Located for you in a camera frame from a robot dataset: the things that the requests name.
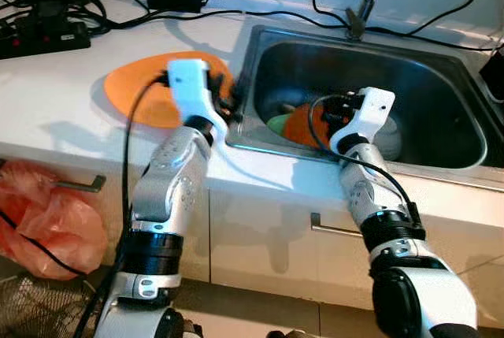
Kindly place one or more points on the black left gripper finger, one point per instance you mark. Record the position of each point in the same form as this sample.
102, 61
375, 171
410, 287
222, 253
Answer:
214, 83
236, 95

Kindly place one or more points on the orange plastic bowl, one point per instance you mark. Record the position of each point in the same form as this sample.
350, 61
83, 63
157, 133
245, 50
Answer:
303, 127

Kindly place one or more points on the orange plastic plate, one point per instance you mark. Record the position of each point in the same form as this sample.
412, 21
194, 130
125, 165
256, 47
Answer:
142, 90

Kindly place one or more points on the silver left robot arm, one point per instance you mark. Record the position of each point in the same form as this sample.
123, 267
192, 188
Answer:
165, 196

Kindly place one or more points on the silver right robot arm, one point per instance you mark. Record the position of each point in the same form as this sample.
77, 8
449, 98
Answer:
370, 196

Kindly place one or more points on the green plate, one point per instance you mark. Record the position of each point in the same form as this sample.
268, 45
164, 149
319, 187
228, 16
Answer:
276, 124

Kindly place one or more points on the grey ribbed bowl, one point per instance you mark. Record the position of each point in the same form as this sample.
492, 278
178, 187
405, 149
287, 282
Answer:
390, 139

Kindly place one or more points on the stainless steel sink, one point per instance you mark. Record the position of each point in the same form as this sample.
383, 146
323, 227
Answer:
433, 78

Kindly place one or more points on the white cabinet door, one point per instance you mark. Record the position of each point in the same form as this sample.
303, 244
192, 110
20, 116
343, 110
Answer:
118, 212
268, 243

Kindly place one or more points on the black rectangular device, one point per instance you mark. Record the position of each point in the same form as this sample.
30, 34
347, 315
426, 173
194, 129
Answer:
494, 74

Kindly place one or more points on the black power strip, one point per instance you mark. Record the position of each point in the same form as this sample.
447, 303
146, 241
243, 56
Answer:
43, 38

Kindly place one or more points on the red plastic bag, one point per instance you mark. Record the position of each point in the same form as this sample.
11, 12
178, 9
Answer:
55, 224

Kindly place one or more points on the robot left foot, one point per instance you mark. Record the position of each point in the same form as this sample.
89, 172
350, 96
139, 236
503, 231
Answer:
185, 327

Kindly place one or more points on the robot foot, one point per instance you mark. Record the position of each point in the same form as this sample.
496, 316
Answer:
185, 327
290, 334

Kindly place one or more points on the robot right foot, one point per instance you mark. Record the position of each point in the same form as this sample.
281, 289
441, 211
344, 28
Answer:
290, 334

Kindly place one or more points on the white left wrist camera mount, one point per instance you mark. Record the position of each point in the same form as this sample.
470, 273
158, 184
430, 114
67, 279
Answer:
189, 86

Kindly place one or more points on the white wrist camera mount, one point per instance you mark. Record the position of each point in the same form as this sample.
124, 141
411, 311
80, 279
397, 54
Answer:
189, 86
370, 113

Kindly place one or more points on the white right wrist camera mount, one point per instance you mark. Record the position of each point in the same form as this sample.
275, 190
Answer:
370, 113

